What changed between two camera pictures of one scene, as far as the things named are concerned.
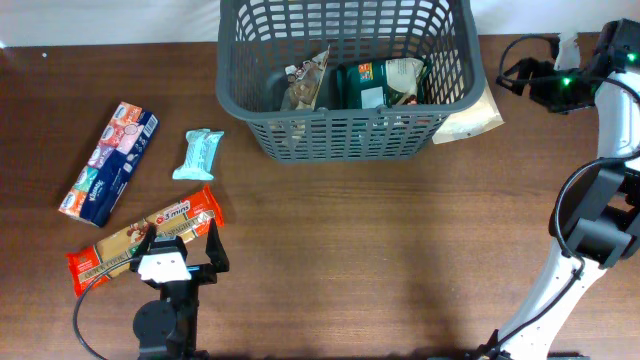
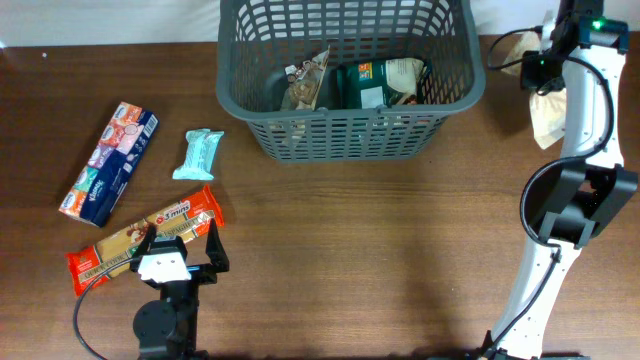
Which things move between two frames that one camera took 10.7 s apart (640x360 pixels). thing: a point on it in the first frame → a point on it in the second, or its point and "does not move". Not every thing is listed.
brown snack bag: [304, 82] does not move
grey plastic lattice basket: [258, 39] does not move
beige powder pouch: [481, 116] → [548, 108]
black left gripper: [214, 250] does not move
